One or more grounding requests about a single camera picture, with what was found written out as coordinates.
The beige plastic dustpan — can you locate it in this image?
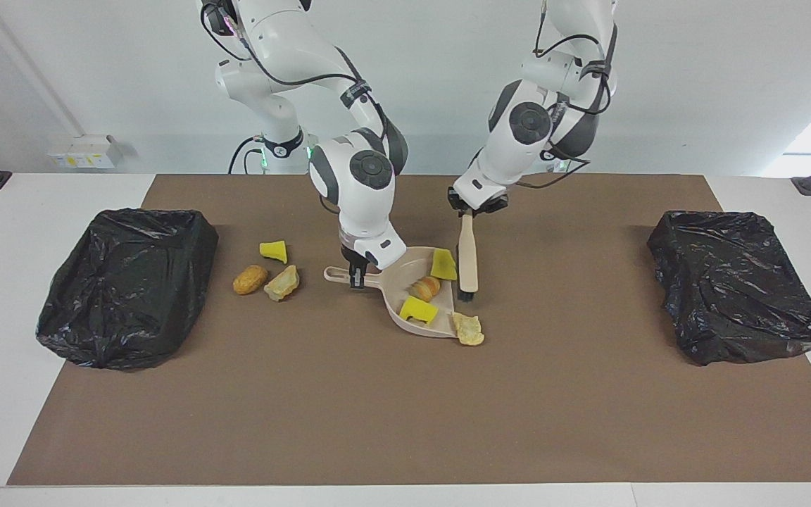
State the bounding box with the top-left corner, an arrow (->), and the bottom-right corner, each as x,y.
323,246 -> 473,339

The beige brush with black bristles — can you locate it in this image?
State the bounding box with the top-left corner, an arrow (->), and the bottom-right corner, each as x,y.
457,211 -> 479,303

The rounded yellow sponge piece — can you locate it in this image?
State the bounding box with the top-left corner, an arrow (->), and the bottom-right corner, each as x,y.
430,248 -> 458,282

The orange croissant piece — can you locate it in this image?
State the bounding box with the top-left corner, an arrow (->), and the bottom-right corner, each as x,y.
409,275 -> 442,302

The notched yellow sponge piece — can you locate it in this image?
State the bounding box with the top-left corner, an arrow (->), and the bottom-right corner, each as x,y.
399,296 -> 440,326

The pale foam piece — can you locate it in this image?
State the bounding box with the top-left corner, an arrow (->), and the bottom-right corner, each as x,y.
451,312 -> 485,347
263,265 -> 301,302

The brown fried bread piece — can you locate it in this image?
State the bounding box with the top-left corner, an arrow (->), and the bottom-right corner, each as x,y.
232,265 -> 269,295

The black trash bag bin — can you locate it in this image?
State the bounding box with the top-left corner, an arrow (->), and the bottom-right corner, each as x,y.
35,208 -> 220,372
646,210 -> 811,366

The brown table mat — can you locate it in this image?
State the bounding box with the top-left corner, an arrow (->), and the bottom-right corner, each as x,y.
6,174 -> 811,487

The black right base cable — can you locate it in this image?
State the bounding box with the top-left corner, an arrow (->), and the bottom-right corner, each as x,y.
228,136 -> 267,175

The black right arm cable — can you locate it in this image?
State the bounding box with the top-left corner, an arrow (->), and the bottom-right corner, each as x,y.
198,0 -> 389,142

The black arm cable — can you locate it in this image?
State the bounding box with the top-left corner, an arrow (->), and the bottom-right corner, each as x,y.
198,0 -> 389,142
518,0 -> 619,189

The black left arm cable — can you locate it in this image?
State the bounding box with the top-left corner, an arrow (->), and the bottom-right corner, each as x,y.
518,0 -> 619,189

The white wall socket box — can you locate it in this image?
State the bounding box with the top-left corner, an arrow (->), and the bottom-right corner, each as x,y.
49,135 -> 116,170

